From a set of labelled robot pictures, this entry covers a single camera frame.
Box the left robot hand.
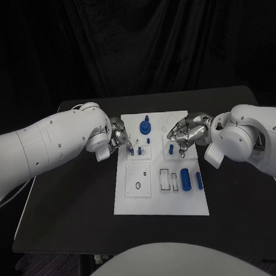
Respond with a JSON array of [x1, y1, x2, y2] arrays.
[[106, 116, 134, 157]]

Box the thin blue cylinder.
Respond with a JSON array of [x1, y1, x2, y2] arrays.
[[196, 171, 204, 191]]

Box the blue gear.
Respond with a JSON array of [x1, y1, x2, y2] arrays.
[[139, 119, 152, 134]]

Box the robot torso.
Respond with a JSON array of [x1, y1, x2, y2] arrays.
[[80, 237, 268, 276]]

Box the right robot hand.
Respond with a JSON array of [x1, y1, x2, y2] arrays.
[[165, 111, 215, 160]]

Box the large blue cylinder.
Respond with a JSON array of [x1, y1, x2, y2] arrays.
[[180, 168, 192, 192]]

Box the white task board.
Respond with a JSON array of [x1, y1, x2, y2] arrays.
[[108, 109, 210, 221]]

